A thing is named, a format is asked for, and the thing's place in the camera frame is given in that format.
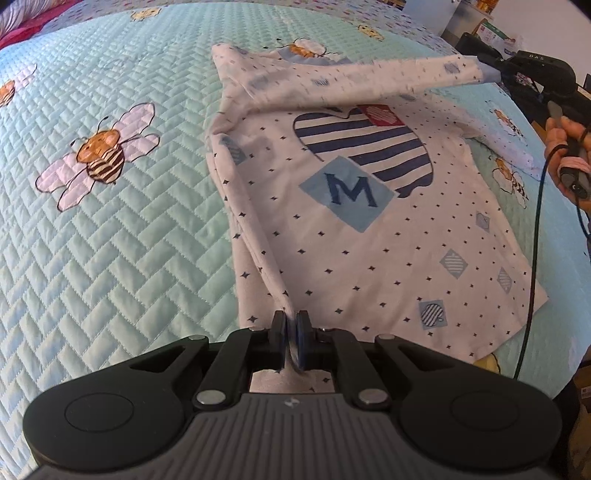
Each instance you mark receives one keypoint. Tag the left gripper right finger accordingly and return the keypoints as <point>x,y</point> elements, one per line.
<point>337,351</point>

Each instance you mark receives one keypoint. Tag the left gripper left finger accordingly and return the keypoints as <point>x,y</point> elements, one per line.
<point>231,364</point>

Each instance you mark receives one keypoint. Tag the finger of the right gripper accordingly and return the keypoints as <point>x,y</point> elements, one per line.
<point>496,68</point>

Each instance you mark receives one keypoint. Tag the white patterned baby garment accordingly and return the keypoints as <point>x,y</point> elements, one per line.
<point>352,194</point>

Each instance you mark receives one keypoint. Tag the black chair with clothes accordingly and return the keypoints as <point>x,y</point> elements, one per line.
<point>522,90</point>

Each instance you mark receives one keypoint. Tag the heart patterned bedsheet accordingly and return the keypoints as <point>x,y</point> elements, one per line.
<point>376,14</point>

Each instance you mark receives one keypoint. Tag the mint green bee quilt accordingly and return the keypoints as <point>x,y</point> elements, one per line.
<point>114,238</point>

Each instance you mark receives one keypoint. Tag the magenta bed sheet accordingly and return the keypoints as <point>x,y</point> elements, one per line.
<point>22,19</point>

